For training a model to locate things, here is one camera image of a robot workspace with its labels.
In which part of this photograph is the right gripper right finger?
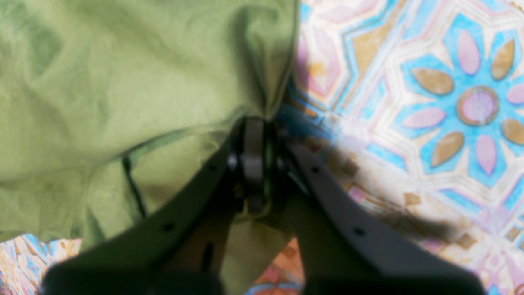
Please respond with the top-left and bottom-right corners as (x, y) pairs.
(264, 123), (485, 295)

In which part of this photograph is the olive green t-shirt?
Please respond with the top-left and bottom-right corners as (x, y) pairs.
(0, 0), (300, 295)

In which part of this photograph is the patterned tile tablecloth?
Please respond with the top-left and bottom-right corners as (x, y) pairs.
(0, 0), (524, 295)

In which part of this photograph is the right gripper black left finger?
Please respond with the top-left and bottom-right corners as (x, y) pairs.
(39, 117), (264, 295)

